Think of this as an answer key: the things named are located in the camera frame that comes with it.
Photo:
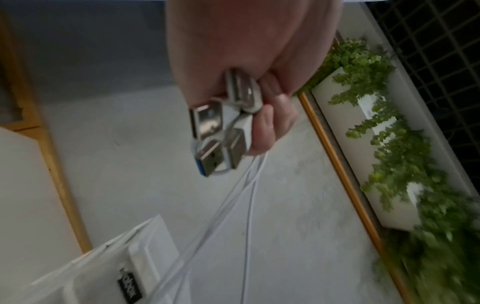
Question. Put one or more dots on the person's left hand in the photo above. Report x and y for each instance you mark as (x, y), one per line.
(232, 38)

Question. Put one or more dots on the long white planter box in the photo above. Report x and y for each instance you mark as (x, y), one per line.
(348, 124)

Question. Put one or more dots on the wooden edge strip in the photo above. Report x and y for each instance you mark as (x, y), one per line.
(348, 190)

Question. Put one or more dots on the green trailing plants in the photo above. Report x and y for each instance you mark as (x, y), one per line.
(408, 154)

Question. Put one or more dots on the white cardboard box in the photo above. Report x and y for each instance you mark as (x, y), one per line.
(112, 267)

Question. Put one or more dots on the white board panel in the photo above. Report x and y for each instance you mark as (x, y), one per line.
(26, 202)

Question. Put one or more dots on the wooden frame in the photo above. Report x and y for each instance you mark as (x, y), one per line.
(45, 142)

